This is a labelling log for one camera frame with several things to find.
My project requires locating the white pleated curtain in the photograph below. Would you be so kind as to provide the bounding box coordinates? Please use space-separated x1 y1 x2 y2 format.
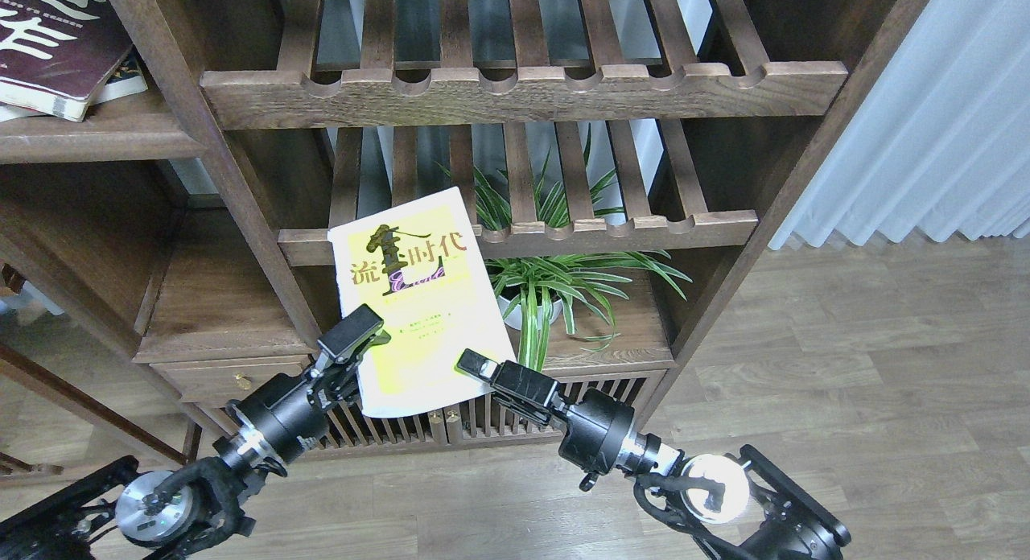
770 0 1029 249

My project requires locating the green spider plant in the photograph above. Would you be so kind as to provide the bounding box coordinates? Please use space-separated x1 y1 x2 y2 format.
473 156 692 372

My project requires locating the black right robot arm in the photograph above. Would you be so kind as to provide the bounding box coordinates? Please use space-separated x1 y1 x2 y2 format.
456 350 852 559

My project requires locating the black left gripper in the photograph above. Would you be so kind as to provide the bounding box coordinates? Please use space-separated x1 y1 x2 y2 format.
225 304 391 468

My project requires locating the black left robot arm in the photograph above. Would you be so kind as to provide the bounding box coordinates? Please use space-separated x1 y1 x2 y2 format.
1 306 389 559

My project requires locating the white plant pot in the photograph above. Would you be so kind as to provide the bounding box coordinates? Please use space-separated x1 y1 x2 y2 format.
497 294 563 331

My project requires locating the dark wooden bookshelf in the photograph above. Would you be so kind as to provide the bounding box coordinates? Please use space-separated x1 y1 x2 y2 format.
2 0 929 433

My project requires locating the yellow green paperback book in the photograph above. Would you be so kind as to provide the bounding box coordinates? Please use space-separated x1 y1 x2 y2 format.
328 188 516 418

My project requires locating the brass drawer knob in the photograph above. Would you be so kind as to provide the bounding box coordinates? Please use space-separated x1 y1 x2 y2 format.
234 373 253 390

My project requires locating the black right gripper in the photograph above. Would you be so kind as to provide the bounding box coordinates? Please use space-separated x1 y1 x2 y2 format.
455 348 645 473

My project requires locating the dark maroon thick book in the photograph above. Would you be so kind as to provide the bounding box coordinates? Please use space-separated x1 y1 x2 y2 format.
1 0 133 123

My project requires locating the white green illustrated book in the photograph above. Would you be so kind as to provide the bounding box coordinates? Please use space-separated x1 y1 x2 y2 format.
1 47 148 123

